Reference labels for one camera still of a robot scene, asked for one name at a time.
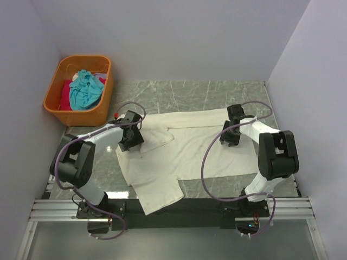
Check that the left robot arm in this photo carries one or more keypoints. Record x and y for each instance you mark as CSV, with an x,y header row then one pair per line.
x,y
74,157

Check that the teal t shirt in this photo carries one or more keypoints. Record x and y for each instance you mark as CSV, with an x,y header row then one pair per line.
x,y
85,91

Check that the lavender cloth in basket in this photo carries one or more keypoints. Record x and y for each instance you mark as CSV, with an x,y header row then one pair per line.
x,y
100,75

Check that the orange plastic basket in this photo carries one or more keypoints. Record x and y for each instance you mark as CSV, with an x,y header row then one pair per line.
x,y
67,67

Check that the aluminium frame rail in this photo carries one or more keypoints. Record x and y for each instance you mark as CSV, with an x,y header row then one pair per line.
x,y
46,210

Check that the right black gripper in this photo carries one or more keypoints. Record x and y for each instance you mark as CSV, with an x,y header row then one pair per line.
x,y
229,137

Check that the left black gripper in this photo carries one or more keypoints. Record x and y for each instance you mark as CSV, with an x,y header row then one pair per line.
x,y
130,140

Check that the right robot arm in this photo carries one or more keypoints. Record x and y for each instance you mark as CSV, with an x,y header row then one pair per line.
x,y
277,156

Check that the black base beam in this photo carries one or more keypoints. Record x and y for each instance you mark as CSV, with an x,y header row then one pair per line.
x,y
188,213

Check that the white t shirt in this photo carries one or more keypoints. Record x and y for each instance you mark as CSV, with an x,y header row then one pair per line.
x,y
173,149

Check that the red t shirt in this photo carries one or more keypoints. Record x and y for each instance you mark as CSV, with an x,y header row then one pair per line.
x,y
64,100

